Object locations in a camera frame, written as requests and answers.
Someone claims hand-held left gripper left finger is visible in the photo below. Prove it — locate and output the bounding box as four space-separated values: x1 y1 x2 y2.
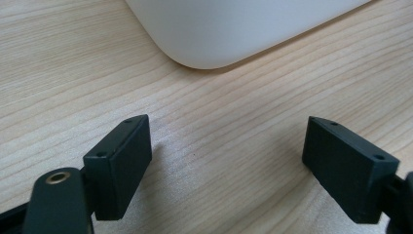
83 114 153 221

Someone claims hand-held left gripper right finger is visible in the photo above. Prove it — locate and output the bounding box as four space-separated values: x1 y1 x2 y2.
301 116 400 225

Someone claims white plastic bin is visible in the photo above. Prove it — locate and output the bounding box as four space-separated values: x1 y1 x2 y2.
125 0 373 70

